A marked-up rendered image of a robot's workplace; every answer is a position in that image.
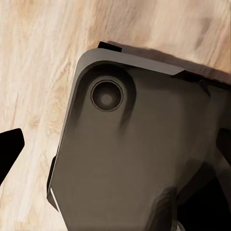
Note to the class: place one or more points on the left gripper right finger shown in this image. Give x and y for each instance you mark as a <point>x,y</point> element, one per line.
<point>223,143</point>

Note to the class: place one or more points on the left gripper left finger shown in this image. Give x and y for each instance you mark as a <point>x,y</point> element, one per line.
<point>11,144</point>

